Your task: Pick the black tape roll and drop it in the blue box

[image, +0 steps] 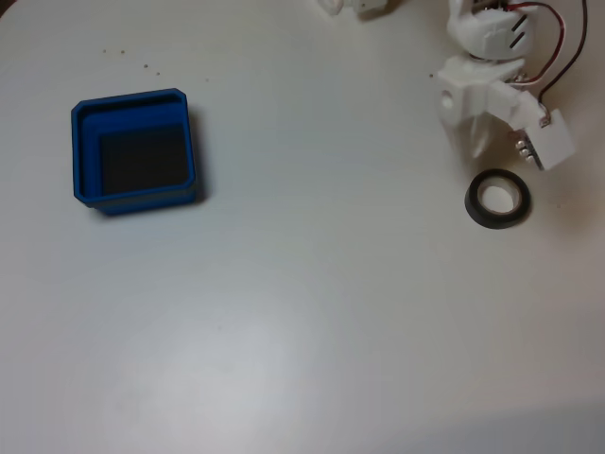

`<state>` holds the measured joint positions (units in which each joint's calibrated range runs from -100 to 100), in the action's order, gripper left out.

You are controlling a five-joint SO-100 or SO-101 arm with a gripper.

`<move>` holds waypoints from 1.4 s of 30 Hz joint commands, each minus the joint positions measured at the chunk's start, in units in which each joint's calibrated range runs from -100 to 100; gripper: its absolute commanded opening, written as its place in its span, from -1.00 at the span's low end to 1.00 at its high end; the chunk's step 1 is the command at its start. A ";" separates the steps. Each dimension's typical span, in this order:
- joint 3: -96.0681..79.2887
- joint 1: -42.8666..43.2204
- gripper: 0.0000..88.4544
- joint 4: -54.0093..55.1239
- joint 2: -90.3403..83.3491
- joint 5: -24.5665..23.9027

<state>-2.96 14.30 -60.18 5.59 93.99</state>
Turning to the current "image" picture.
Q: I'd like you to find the black tape roll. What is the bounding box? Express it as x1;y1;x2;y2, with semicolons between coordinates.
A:
463;167;532;232

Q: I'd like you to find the blue plastic box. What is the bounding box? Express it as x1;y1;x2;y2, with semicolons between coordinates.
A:
70;87;198;218

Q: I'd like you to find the dark grey bottom liner sheet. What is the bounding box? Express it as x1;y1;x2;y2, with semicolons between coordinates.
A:
98;123;186;195

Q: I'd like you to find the white camera box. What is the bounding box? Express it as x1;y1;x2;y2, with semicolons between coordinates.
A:
487;79;577;172

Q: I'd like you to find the red white black servo cable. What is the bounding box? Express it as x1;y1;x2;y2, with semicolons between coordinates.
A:
498;2;566;85

